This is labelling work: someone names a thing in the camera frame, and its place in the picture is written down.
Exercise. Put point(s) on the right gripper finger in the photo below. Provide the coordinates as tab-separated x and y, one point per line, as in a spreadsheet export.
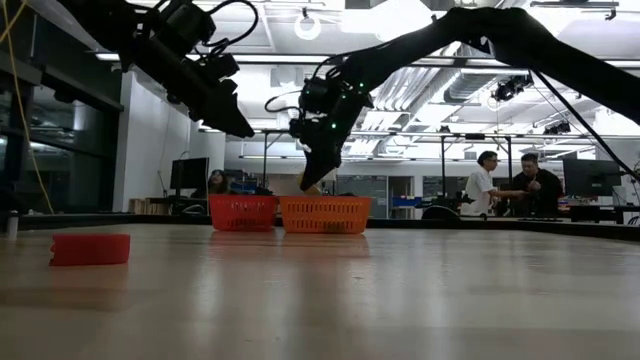
315	167
335	157

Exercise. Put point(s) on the black computer monitor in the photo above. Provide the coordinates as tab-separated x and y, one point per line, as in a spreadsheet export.
590	177
189	174

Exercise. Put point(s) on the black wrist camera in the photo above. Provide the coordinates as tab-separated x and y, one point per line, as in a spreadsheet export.
317	95
187	22

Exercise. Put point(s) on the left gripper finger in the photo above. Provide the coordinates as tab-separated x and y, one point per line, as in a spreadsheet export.
225	122
229	95

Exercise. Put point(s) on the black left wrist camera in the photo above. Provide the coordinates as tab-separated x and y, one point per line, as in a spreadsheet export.
187	22

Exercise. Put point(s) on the row of books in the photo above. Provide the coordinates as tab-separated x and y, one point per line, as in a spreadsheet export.
145	206

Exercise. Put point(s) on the red mini stapler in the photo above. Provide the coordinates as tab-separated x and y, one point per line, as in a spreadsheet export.
90	249

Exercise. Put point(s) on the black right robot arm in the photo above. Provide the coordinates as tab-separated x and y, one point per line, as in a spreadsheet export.
550	55

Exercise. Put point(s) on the round ceiling lamp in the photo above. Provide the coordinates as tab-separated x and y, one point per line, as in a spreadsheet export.
300	30

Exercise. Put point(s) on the small white bottle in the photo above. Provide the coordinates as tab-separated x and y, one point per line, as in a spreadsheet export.
12	224

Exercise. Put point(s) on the orange plastic basket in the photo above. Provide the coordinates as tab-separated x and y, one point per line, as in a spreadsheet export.
325	215

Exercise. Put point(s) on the silver ventilation duct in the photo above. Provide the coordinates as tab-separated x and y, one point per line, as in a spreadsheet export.
467	85

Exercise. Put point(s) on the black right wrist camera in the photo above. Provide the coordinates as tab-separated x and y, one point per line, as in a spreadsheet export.
317	95

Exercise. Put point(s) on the blue box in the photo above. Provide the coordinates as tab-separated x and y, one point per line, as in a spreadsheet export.
406	202

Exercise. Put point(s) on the long ceiling light strip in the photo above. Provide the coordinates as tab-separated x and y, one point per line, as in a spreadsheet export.
280	59

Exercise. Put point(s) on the red plastic basket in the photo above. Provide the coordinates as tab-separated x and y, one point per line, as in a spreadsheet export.
242	212

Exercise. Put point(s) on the black ceiling spot lamp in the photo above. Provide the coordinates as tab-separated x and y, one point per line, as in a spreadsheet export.
510	87
557	128

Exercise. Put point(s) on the person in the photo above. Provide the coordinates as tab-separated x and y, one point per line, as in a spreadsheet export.
479	190
218	181
542	192

